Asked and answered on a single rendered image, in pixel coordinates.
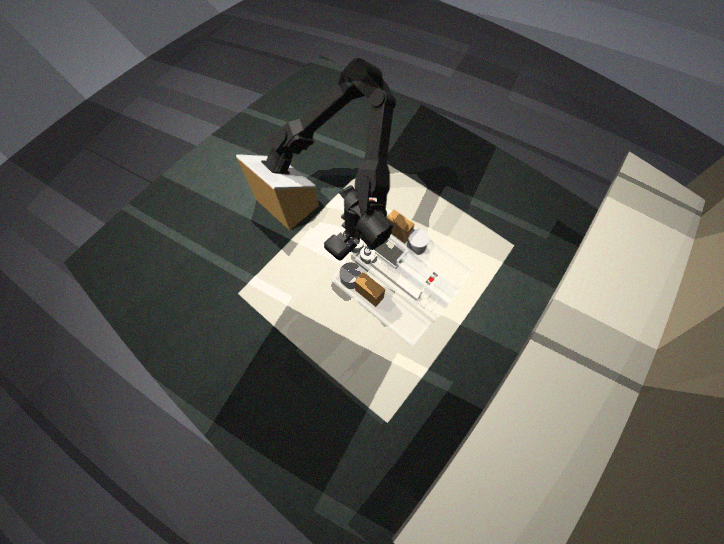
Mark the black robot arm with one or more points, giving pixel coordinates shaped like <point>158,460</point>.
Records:
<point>373,180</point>

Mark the dark grey cylinder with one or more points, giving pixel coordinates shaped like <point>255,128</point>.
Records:
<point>349,272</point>
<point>418,240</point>

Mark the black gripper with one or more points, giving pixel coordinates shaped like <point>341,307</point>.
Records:
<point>339,246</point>

